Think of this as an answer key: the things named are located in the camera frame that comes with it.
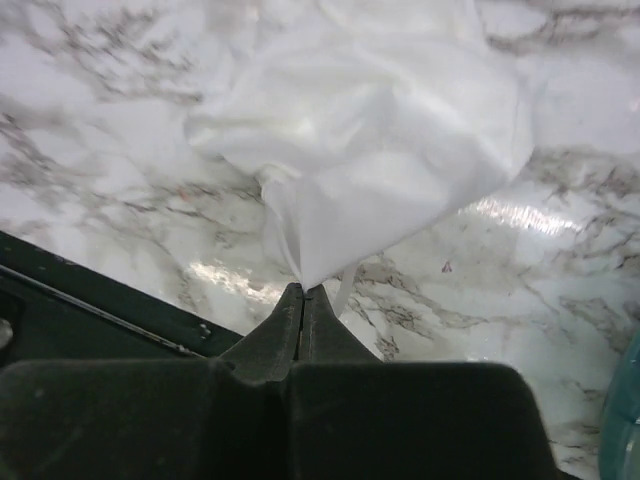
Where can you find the teal plastic fruit basket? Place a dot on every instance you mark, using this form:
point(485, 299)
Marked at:
point(618, 457)

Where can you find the white cloth garment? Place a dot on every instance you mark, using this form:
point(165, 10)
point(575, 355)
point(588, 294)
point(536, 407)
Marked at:
point(366, 122)

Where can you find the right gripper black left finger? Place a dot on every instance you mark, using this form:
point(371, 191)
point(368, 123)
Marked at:
point(267, 352)

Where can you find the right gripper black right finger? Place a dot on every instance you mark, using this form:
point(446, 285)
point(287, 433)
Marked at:
point(323, 338)

